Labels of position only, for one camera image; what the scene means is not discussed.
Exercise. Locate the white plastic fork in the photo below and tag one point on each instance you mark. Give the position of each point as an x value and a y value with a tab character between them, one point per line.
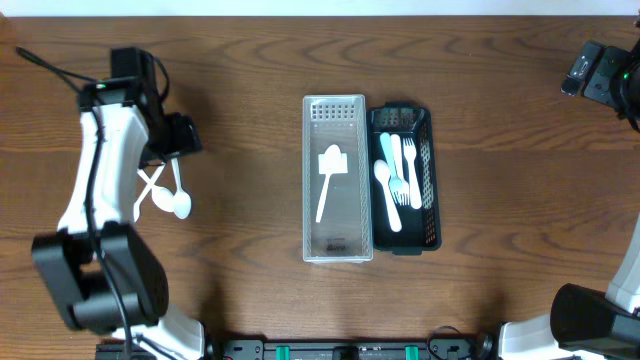
410	153

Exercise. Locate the dark green plastic basket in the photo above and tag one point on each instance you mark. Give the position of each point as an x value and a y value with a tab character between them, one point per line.
420	227

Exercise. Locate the pink plastic fork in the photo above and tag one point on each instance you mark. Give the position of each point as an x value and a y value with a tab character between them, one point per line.
404	186

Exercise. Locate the pink-white plastic spoon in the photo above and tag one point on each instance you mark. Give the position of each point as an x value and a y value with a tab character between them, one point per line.
382	174

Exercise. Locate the white plastic spoon crossed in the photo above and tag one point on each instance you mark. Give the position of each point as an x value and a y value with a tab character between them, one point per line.
162	198

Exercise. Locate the pale blue plastic fork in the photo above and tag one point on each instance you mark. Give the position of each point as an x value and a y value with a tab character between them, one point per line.
395	183

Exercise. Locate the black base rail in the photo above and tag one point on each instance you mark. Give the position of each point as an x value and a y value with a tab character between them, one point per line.
447	347

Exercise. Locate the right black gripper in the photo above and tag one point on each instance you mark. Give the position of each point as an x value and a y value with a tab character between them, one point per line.
603	84

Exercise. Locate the white plastic spoon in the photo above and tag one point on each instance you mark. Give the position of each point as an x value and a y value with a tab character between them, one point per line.
182	200
329	163
150	182

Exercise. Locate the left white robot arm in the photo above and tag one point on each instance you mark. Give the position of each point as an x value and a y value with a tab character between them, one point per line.
100	274

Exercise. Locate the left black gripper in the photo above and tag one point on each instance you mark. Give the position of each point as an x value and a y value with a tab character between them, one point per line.
184	135

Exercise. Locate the clear plastic basket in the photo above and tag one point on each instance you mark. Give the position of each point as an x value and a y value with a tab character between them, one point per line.
345	231

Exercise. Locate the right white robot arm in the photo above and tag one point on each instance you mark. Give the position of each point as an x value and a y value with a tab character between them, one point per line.
584	323

